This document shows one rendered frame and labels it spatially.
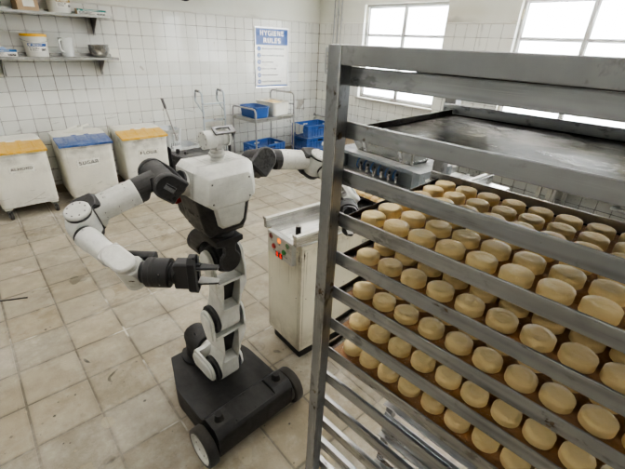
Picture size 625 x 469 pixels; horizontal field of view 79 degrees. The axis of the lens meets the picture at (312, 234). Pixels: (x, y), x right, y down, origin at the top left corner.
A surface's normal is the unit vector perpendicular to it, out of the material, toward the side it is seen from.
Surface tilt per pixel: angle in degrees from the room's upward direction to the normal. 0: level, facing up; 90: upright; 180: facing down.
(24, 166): 92
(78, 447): 0
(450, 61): 90
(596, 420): 0
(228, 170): 45
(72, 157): 91
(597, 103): 90
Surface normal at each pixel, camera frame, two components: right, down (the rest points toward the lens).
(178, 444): 0.04, -0.89
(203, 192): 0.00, 0.38
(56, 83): 0.66, 0.36
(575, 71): -0.71, 0.29
